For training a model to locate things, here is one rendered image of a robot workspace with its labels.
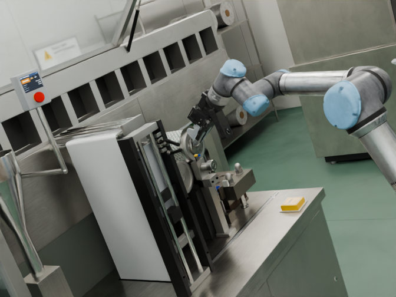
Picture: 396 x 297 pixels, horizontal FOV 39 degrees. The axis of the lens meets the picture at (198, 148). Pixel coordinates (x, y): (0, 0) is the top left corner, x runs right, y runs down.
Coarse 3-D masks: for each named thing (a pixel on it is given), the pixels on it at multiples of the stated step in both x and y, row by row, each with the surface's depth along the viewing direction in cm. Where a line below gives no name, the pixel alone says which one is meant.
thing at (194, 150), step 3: (189, 138) 205; (189, 141) 204; (192, 141) 204; (189, 144) 204; (192, 144) 204; (201, 144) 208; (189, 147) 204; (192, 147) 204; (195, 147) 206; (198, 147) 207; (201, 147) 208; (192, 150) 204; (195, 150) 205; (198, 150) 206; (201, 150) 208; (192, 153) 205; (195, 153) 205; (198, 153) 206
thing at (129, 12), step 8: (136, 0) 219; (128, 8) 220; (128, 16) 223; (136, 16) 224; (120, 32) 227; (120, 40) 230; (128, 40) 231; (104, 48) 227; (112, 48) 229; (128, 48) 232; (88, 56) 219; (72, 64) 212; (48, 72) 203; (8, 88) 189
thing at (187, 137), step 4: (184, 136) 204; (188, 136) 204; (184, 140) 203; (188, 140) 204; (184, 144) 203; (188, 144) 204; (184, 148) 203; (188, 148) 204; (184, 152) 203; (188, 152) 203; (188, 156) 204; (192, 156) 205; (200, 156) 209; (192, 160) 206
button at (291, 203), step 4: (288, 200) 215; (292, 200) 214; (296, 200) 213; (300, 200) 212; (304, 200) 214; (284, 204) 213; (288, 204) 212; (292, 204) 210; (296, 204) 209; (300, 204) 211; (284, 208) 213; (288, 208) 212; (292, 208) 211; (296, 208) 210
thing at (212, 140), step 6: (210, 132) 300; (216, 132) 304; (204, 138) 304; (210, 138) 302; (216, 138) 304; (210, 144) 303; (216, 144) 303; (210, 150) 305; (216, 150) 303; (222, 150) 307; (210, 156) 307; (216, 156) 304; (222, 156) 306; (216, 162) 306; (222, 162) 306; (222, 168) 306; (228, 168) 310
